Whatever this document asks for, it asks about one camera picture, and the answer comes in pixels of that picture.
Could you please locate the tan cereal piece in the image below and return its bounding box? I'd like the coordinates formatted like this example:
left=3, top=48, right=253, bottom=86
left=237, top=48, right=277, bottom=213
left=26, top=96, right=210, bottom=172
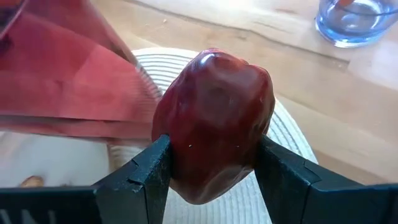
left=19, top=175, right=45, bottom=188

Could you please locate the pink faceted tumbler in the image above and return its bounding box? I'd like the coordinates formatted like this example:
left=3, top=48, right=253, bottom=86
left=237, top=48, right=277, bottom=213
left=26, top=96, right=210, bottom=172
left=0, top=0, right=162, bottom=141

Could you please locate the white round woven placemat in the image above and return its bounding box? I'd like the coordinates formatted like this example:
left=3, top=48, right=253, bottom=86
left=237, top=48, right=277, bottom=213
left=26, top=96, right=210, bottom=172
left=107, top=47, right=318, bottom=224

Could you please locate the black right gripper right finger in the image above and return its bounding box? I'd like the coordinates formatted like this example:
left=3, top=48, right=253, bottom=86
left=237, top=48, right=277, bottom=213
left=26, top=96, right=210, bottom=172
left=255, top=135, right=369, bottom=224

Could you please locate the dark red apple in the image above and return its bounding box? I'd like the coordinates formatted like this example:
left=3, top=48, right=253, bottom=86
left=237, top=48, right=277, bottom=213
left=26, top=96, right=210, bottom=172
left=151, top=47, right=276, bottom=205

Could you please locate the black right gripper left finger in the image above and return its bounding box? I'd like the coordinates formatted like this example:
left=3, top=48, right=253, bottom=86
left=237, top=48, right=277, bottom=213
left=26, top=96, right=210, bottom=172
left=95, top=134, right=172, bottom=224

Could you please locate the white ceramic bowl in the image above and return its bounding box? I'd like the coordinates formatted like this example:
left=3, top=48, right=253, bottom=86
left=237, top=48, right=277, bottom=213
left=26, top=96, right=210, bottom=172
left=0, top=130, right=110, bottom=189

